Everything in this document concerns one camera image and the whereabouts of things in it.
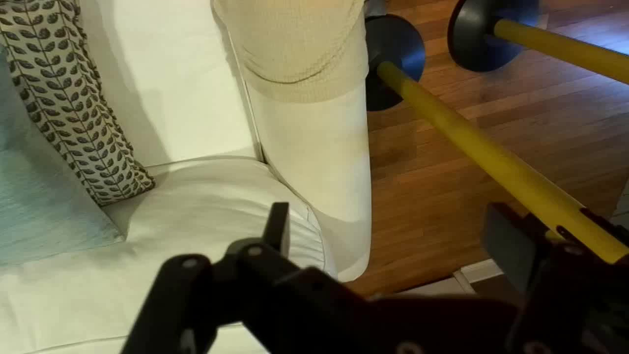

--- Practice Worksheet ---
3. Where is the yellow pole with black disc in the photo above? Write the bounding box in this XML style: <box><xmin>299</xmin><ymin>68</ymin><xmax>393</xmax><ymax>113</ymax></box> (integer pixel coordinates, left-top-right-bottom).
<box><xmin>364</xmin><ymin>15</ymin><xmax>629</xmax><ymax>266</ymax></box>
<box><xmin>446</xmin><ymin>0</ymin><xmax>629</xmax><ymax>87</ymax></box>

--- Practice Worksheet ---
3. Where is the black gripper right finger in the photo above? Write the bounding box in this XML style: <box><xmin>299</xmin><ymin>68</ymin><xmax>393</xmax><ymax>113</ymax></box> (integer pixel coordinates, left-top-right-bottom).
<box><xmin>482</xmin><ymin>202</ymin><xmax>629</xmax><ymax>354</ymax></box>

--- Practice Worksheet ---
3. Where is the leaf pattern pillow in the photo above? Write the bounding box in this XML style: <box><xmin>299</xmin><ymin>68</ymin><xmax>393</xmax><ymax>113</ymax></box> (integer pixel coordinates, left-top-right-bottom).
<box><xmin>0</xmin><ymin>0</ymin><xmax>157</xmax><ymax>209</ymax></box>

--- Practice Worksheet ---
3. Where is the white couch back cushion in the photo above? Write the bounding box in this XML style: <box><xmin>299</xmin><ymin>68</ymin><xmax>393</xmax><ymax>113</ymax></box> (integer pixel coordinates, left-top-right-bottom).
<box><xmin>77</xmin><ymin>0</ymin><xmax>265</xmax><ymax>170</ymax></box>

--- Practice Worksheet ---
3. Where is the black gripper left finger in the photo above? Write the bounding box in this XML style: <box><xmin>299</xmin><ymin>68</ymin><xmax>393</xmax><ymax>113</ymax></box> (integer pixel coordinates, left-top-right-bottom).
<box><xmin>120</xmin><ymin>202</ymin><xmax>395</xmax><ymax>354</ymax></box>

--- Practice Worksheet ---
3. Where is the teal pillow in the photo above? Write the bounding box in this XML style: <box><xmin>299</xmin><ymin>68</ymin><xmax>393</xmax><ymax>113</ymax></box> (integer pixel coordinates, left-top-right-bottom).
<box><xmin>0</xmin><ymin>50</ymin><xmax>126</xmax><ymax>270</ymax></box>

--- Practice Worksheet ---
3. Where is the white couch seat cushion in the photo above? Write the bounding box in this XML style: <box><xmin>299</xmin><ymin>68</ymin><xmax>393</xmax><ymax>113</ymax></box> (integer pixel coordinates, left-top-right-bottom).
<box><xmin>0</xmin><ymin>156</ymin><xmax>340</xmax><ymax>354</ymax></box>

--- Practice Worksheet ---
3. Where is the cream couch frame with armrest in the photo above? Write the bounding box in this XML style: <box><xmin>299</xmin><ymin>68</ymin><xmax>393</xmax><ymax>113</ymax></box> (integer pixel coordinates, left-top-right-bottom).
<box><xmin>210</xmin><ymin>0</ymin><xmax>375</xmax><ymax>286</ymax></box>

